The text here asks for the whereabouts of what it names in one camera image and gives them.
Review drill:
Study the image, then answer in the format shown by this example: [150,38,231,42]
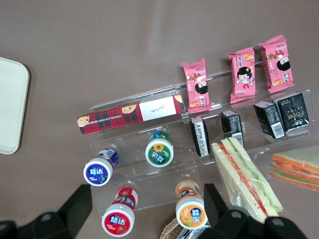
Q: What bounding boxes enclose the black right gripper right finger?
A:
[203,183,263,239]

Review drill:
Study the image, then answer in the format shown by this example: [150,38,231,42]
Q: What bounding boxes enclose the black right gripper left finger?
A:
[34,183,93,239]

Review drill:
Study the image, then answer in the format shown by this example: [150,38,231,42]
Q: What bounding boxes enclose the sandwich with orange crust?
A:
[268,144,319,192]

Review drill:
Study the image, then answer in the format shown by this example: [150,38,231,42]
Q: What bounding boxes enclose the wrapped sandwich with lettuce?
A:
[211,136,284,224]

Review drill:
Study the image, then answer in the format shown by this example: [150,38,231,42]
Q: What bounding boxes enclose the beige plastic tray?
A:
[0,56,30,155]

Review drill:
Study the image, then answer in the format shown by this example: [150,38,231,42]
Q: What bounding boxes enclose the aluminium foil container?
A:
[178,225,212,239]

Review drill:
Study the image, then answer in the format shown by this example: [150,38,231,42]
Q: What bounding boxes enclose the orange gum bottle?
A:
[174,179,208,230]

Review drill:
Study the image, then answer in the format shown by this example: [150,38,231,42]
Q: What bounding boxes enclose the red gum bottle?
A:
[101,186,139,237]

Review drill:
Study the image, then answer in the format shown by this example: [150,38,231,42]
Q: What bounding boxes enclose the blue gum bottle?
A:
[83,148,120,187]

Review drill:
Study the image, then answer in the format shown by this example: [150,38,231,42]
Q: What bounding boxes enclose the flat wicker basket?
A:
[159,216,186,239]

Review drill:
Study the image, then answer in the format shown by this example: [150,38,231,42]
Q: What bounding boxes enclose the clear acrylic tiered stand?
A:
[89,59,319,212]

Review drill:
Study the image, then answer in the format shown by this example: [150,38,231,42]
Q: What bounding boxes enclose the black packet with white label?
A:
[189,116,212,157]

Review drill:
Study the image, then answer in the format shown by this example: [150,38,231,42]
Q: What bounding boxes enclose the black tissue packet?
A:
[220,110,245,147]
[253,101,287,139]
[277,92,311,136]

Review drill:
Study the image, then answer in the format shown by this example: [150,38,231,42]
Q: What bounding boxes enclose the green gum bottle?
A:
[145,131,174,168]

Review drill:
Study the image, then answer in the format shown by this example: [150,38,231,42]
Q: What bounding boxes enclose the red plaid cookie box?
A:
[76,94,185,135]

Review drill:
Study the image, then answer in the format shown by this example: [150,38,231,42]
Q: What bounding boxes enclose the pink cartoon snack packet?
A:
[257,34,295,94]
[228,46,257,105]
[181,57,212,114]

